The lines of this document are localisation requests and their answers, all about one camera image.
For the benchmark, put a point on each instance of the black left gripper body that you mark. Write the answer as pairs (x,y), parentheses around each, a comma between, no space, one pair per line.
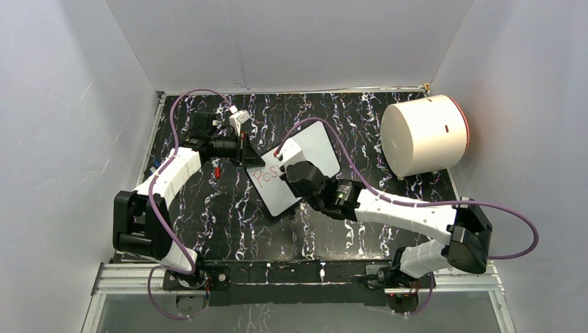
(233,148)

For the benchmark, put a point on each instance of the small white whiteboard black frame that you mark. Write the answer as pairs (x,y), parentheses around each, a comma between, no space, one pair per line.
(274,193)

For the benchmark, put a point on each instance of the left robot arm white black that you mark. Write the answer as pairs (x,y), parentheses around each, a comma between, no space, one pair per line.
(141,221)

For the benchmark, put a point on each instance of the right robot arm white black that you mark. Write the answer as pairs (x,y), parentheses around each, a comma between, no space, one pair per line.
(459,233)

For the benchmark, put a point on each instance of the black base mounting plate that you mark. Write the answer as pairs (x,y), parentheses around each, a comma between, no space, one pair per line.
(307,282)

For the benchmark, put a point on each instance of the white cylindrical drum red rim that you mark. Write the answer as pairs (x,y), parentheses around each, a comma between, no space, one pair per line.
(423,135)

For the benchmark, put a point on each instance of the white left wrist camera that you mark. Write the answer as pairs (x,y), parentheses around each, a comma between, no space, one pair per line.
(240,120)

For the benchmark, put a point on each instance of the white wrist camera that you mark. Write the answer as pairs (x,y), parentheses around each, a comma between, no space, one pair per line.
(240,120)
(289,154)

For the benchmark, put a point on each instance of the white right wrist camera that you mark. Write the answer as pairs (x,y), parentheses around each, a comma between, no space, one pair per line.
(289,154)

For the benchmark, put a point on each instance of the aluminium front frame rail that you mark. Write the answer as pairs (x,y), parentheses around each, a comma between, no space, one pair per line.
(133,298)

